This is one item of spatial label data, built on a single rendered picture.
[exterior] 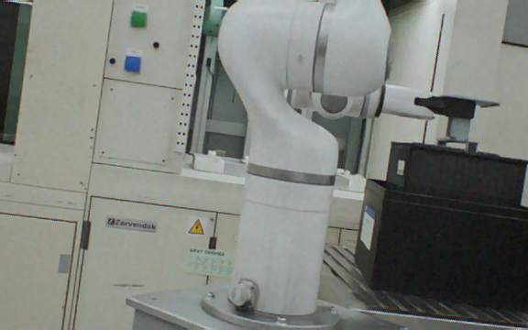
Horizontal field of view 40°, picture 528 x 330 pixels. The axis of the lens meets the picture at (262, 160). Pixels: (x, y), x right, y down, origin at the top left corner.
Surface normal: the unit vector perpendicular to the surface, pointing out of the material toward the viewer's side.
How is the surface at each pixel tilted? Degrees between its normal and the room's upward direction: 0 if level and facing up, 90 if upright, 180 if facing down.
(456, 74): 90
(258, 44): 93
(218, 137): 90
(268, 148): 90
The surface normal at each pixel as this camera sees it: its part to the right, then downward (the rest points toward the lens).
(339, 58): -0.20, 0.28
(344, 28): -0.09, -0.29
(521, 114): 0.12, 0.07
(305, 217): 0.34, 0.10
